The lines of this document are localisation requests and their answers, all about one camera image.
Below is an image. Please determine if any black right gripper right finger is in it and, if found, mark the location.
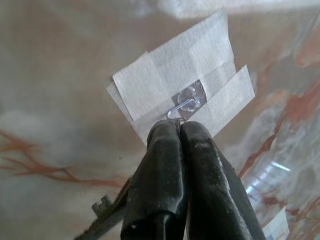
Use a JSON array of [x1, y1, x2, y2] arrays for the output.
[[180, 121, 267, 240]]

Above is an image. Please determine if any clear plastic hook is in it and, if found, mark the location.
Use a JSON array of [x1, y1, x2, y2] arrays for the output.
[[166, 84, 205, 120]]

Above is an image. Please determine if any bunch of metal keys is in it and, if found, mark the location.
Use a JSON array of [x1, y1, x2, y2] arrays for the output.
[[74, 174, 133, 240]]

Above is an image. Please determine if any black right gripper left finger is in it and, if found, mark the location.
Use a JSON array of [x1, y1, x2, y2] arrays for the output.
[[120, 119, 188, 240]]

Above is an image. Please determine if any white masking tape strip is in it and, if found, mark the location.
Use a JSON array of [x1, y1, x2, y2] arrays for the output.
[[111, 53, 176, 121], [146, 9, 237, 101], [106, 64, 256, 147], [261, 206, 288, 238]]

